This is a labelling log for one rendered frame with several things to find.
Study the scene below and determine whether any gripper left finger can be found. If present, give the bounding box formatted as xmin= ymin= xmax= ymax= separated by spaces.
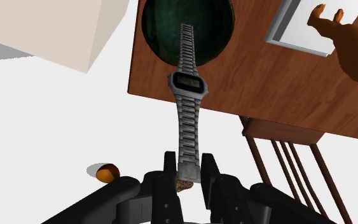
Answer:
xmin=41 ymin=151 xmax=184 ymax=224

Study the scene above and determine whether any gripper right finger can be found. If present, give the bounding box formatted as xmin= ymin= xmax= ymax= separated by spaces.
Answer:
xmin=200 ymin=153 xmax=338 ymax=224

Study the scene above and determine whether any silver metal digital wristwatch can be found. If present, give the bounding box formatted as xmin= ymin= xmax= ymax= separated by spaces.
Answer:
xmin=167 ymin=23 xmax=209 ymax=184

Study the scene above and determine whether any small brown speckled object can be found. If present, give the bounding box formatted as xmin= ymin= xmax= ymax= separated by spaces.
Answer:
xmin=175 ymin=179 xmax=195 ymax=193

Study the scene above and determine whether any orange brown round object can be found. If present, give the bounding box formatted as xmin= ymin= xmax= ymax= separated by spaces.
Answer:
xmin=95 ymin=163 xmax=121 ymax=184

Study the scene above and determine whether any brown wooden chair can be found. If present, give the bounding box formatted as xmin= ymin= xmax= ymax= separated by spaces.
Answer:
xmin=238 ymin=115 xmax=354 ymax=224

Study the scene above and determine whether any brown wooden table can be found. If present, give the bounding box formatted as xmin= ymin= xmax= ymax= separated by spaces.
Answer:
xmin=127 ymin=0 xmax=358 ymax=144

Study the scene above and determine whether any dark green bowl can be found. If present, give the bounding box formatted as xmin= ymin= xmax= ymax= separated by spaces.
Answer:
xmin=141 ymin=0 xmax=236 ymax=67

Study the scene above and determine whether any white grey-framed tray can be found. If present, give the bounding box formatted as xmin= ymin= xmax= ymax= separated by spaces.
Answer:
xmin=264 ymin=0 xmax=358 ymax=59

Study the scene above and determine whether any brown animal figure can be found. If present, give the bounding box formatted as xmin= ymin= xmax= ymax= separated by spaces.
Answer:
xmin=306 ymin=3 xmax=358 ymax=94

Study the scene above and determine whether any beige block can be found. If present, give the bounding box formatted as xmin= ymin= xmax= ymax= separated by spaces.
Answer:
xmin=0 ymin=0 xmax=130 ymax=74

